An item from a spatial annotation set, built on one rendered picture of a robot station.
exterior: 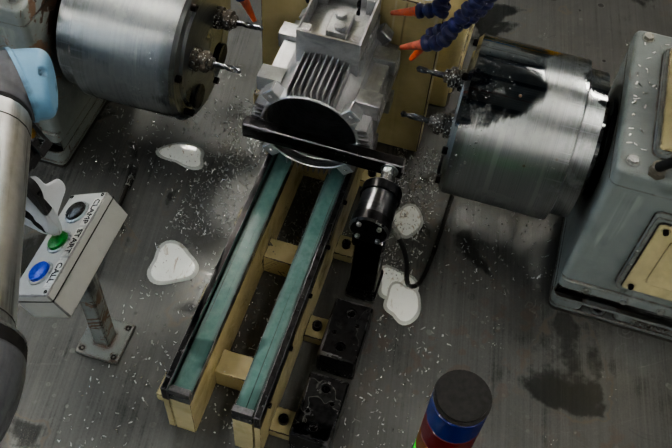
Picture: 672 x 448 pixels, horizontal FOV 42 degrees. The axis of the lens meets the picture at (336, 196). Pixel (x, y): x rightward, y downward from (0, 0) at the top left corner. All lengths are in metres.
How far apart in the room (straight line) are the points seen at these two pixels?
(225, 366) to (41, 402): 0.28
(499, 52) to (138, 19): 0.53
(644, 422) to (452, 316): 0.33
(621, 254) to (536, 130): 0.24
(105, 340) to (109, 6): 0.50
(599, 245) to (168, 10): 0.72
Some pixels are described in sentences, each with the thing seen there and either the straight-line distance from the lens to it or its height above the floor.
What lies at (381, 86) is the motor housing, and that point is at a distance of 1.35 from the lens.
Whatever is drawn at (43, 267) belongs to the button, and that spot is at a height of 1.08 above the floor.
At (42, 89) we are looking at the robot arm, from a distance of 0.91.
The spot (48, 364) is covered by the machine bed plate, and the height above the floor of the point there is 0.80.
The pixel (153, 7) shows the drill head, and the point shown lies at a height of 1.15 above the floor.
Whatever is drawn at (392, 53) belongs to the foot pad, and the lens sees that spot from 1.38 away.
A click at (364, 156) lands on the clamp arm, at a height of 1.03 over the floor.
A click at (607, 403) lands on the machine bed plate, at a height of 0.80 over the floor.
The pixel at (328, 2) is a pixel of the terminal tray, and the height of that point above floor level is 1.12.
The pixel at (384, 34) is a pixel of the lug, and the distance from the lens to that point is 1.40.
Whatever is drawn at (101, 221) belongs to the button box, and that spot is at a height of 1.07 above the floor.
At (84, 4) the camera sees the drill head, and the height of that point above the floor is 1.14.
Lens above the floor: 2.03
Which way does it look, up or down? 54 degrees down
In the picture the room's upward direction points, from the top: 5 degrees clockwise
